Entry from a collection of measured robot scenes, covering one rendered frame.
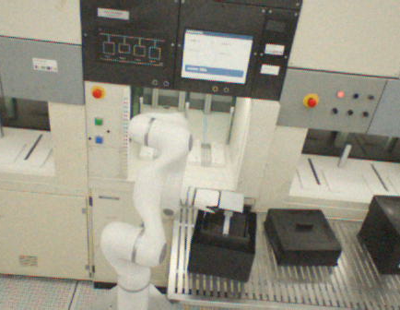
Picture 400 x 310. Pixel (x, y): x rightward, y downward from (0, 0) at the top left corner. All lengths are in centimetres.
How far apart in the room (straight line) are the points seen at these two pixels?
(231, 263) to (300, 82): 84
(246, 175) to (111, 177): 70
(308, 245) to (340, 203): 44
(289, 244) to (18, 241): 153
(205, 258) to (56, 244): 105
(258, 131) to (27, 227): 140
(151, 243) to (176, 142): 34
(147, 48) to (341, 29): 81
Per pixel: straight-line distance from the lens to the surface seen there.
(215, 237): 178
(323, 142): 265
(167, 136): 135
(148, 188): 138
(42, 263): 273
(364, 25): 192
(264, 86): 190
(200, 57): 183
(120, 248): 144
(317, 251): 202
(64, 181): 227
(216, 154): 240
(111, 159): 213
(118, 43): 185
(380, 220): 216
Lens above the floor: 219
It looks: 33 degrees down
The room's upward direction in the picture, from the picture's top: 7 degrees clockwise
